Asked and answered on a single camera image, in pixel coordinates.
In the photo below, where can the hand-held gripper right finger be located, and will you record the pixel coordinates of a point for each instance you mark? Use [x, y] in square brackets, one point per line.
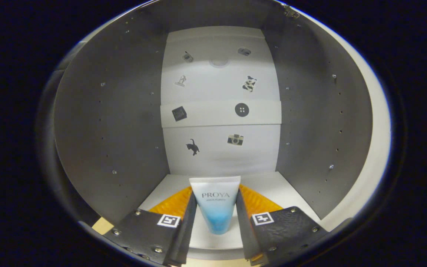
[248, 237]

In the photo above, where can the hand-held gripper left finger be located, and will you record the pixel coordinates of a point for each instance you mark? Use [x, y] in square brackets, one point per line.
[184, 237]

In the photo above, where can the white and blue tube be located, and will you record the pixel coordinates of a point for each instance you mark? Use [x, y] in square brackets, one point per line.
[215, 200]

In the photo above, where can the grey cabinet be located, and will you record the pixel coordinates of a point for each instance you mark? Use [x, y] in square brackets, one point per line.
[117, 111]

